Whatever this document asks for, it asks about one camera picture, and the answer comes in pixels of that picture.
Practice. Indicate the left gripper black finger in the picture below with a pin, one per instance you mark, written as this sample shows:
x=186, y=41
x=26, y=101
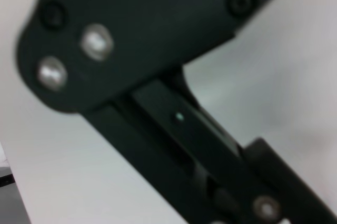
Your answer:
x=210, y=166

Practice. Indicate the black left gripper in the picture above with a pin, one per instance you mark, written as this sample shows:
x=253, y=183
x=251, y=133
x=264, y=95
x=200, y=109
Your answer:
x=158, y=19

